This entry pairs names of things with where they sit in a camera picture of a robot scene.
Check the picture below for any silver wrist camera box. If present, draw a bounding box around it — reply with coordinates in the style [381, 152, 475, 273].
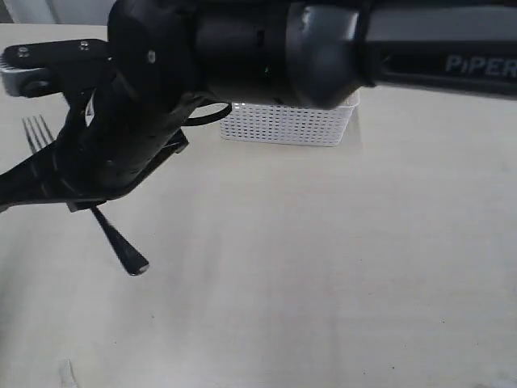
[1, 54, 52, 98]

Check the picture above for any white perforated plastic basket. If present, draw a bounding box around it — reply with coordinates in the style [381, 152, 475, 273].
[220, 91, 360, 147]

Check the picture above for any black cable loop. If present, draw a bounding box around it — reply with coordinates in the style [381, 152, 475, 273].
[177, 95, 233, 129]

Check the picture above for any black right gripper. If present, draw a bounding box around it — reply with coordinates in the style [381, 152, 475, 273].
[1, 72, 190, 210]

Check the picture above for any white curtain backdrop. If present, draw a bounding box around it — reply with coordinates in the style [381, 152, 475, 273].
[1, 0, 115, 25]

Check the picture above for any silver metal fork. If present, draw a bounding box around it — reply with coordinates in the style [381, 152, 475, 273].
[22, 115, 149, 276]

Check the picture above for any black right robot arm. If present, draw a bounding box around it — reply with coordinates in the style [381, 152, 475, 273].
[1, 1, 516, 209]

